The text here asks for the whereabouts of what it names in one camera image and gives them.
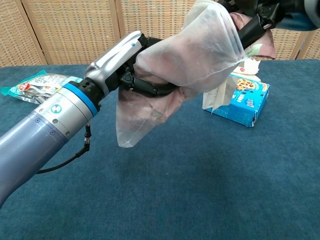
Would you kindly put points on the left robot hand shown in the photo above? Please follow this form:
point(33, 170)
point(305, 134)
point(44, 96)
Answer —
point(115, 57)

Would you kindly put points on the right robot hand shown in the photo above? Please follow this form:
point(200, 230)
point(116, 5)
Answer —
point(270, 12)

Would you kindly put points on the teal snack packet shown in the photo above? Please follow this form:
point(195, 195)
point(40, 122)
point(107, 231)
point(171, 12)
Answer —
point(37, 83)

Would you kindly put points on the translucent white zipper bag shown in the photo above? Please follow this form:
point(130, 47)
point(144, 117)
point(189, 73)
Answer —
point(187, 55)

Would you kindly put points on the blue chocolate chip cookie box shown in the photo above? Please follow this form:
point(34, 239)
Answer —
point(245, 110)

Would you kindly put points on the woven folding screen panel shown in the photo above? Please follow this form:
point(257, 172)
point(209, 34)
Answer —
point(315, 47)
point(150, 20)
point(75, 32)
point(15, 37)
point(285, 45)

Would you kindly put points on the pink floral clothes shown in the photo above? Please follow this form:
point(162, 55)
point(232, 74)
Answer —
point(265, 42)

